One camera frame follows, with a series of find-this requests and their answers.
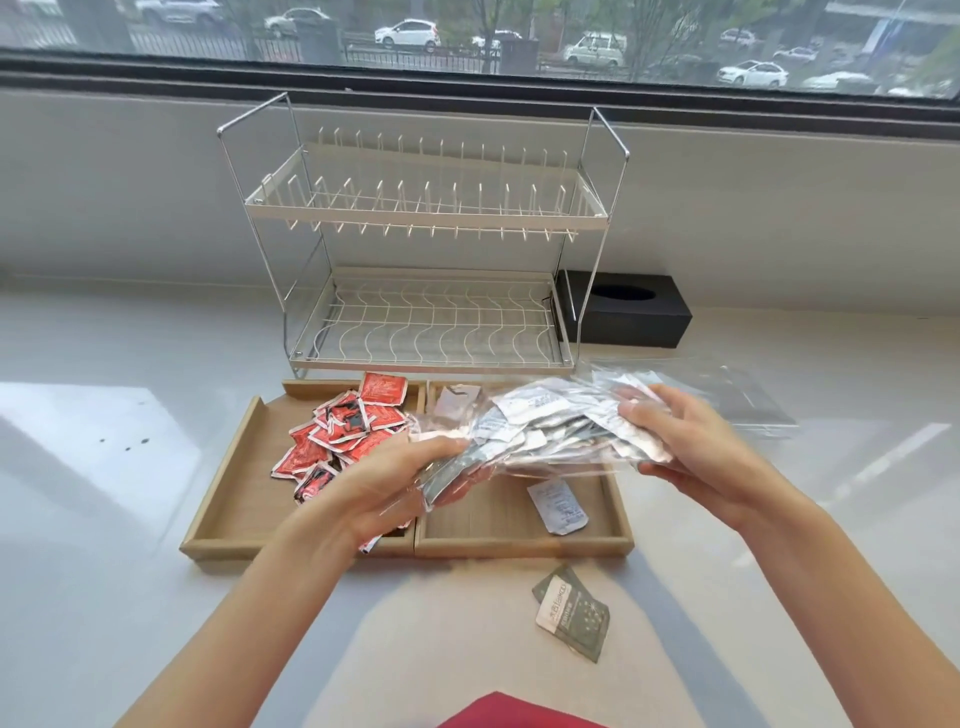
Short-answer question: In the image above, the row of parked cars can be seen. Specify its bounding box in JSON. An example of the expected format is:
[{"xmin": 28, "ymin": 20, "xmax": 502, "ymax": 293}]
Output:
[{"xmin": 135, "ymin": 0, "xmax": 879, "ymax": 95}]

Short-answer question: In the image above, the pile of red sachets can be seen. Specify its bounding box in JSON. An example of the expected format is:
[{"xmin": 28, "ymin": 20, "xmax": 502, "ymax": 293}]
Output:
[{"xmin": 270, "ymin": 372, "xmax": 414, "ymax": 555}]

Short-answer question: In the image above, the green and white sachet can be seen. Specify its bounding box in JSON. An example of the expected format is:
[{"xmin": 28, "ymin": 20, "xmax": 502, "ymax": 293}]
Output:
[{"xmin": 531, "ymin": 563, "xmax": 611, "ymax": 665}]

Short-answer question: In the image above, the wooden tray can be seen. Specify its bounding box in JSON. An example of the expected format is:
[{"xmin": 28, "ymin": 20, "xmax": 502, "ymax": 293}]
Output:
[
  {"xmin": 414, "ymin": 380, "xmax": 636, "ymax": 560},
  {"xmin": 180, "ymin": 378, "xmax": 426, "ymax": 563}
]

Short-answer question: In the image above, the person's right forearm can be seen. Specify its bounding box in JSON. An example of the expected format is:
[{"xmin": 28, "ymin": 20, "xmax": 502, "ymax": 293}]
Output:
[{"xmin": 738, "ymin": 481, "xmax": 960, "ymax": 728}]

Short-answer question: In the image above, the person's right hand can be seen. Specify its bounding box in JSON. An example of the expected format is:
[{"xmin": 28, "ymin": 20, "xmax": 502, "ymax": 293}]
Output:
[{"xmin": 618, "ymin": 384, "xmax": 783, "ymax": 535}]

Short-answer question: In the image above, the person's left hand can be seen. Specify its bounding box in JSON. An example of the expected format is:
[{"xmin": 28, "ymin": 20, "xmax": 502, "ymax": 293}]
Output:
[{"xmin": 302, "ymin": 435, "xmax": 471, "ymax": 561}]

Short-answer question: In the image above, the clear acrylic tray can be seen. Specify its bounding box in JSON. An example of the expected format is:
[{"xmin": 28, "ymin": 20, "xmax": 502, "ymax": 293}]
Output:
[{"xmin": 678, "ymin": 363, "xmax": 801, "ymax": 439}]

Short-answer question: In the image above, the black metal fence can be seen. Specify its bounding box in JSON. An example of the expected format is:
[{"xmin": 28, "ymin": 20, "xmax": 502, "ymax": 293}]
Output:
[{"xmin": 0, "ymin": 21, "xmax": 541, "ymax": 77}]

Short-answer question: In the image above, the red garment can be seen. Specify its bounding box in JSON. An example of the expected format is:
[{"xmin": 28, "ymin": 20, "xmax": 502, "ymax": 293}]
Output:
[{"xmin": 438, "ymin": 691, "xmax": 610, "ymax": 728}]

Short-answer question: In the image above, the person's left forearm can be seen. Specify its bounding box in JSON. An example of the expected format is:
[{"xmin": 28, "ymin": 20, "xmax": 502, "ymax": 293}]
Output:
[{"xmin": 114, "ymin": 510, "xmax": 363, "ymax": 728}]

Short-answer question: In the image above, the clear plastic bag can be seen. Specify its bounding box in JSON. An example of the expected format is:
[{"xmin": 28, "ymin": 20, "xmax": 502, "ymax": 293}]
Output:
[{"xmin": 381, "ymin": 358, "xmax": 740, "ymax": 520}]

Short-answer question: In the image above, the two-tier metal dish rack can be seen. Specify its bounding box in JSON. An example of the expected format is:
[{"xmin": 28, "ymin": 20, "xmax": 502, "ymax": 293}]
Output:
[{"xmin": 216, "ymin": 91, "xmax": 631, "ymax": 379}]

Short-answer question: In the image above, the dark window frame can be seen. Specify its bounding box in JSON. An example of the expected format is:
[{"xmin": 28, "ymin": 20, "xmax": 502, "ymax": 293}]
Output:
[{"xmin": 0, "ymin": 47, "xmax": 960, "ymax": 141}]

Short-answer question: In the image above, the black tissue box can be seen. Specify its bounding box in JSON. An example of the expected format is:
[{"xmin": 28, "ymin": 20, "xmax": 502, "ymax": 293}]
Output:
[{"xmin": 554, "ymin": 269, "xmax": 694, "ymax": 351}]

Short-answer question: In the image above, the pile of silver sachets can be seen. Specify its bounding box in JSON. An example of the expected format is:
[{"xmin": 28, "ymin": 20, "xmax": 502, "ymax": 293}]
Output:
[{"xmin": 420, "ymin": 377, "xmax": 675, "ymax": 511}]

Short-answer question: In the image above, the white printed sachet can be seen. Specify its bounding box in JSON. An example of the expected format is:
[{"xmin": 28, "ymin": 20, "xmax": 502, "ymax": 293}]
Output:
[{"xmin": 527, "ymin": 480, "xmax": 590, "ymax": 537}]

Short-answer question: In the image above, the white sachet with hang hole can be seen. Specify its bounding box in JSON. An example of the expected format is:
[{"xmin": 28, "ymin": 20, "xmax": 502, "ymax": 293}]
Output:
[{"xmin": 433, "ymin": 384, "xmax": 482, "ymax": 423}]

